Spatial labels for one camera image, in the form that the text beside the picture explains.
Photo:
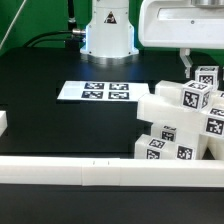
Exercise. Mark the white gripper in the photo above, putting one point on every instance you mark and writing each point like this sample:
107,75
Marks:
182,24

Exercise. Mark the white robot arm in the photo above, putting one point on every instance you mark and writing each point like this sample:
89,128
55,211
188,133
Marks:
109,35

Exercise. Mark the white U-shaped fence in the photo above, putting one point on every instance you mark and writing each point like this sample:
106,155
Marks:
68,148

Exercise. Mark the white chair back frame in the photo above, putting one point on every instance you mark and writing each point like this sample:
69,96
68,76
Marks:
164,107

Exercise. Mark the white diagonal rod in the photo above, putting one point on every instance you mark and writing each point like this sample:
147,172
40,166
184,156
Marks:
18,12

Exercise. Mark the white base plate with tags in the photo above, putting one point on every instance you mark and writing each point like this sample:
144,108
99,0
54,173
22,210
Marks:
102,91

